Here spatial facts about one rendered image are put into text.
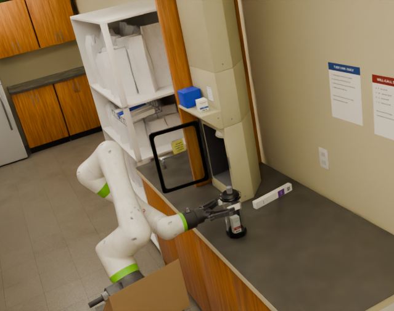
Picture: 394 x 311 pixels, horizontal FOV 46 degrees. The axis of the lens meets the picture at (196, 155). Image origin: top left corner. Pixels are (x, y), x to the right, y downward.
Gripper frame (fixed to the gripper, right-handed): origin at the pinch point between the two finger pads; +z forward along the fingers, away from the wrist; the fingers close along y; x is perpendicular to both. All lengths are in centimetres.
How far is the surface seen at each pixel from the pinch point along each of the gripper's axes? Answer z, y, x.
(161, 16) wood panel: 5, 62, -88
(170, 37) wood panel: 8, 62, -77
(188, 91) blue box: 7, 47, -48
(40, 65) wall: -18, 582, -7
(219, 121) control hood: 12.7, 25.7, -33.6
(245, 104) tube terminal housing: 34, 34, -35
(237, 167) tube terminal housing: 19.4, 25.9, -4.4
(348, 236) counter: 40, -38, 18
